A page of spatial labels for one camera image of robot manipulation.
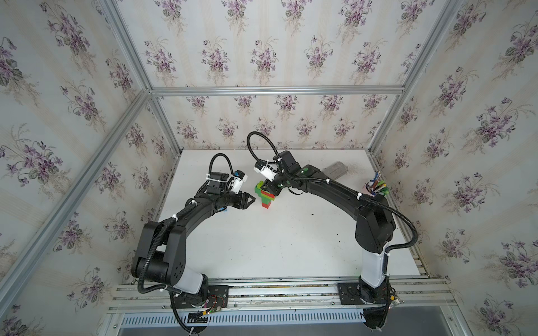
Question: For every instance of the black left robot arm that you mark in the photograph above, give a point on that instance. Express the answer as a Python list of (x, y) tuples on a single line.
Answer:
[(159, 263)]

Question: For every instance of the grey eraser block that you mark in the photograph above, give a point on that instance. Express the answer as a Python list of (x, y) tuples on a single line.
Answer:
[(335, 170)]

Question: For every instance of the white slotted cable duct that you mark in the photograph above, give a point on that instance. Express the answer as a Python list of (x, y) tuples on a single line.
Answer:
[(246, 318)]

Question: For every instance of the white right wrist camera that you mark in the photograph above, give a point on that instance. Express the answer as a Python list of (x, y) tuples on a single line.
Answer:
[(264, 168)]

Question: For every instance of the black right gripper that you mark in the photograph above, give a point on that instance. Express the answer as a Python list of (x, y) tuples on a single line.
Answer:
[(269, 186)]

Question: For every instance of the colourful pens bundle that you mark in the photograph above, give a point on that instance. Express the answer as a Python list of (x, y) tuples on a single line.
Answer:
[(378, 185)]

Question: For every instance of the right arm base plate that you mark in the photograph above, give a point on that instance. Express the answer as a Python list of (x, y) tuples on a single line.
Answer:
[(361, 293)]

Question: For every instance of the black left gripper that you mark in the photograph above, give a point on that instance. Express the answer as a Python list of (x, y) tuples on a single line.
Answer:
[(242, 198)]

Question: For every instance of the red long lego brick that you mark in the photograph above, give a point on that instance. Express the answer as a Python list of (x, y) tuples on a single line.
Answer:
[(267, 196)]

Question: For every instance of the aluminium frame profiles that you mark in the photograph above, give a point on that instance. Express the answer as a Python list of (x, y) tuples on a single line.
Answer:
[(22, 270)]

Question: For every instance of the aluminium mounting rail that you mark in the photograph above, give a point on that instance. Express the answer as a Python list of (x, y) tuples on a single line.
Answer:
[(291, 293)]

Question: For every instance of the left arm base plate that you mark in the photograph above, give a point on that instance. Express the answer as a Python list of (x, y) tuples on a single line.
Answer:
[(214, 298)]

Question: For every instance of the pink pen cup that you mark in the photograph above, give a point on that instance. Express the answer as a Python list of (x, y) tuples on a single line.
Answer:
[(369, 192)]

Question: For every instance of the green long lego brick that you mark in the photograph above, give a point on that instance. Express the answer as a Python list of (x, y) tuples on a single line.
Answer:
[(258, 191)]

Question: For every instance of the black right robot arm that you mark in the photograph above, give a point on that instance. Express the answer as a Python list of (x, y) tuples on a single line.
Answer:
[(375, 219)]

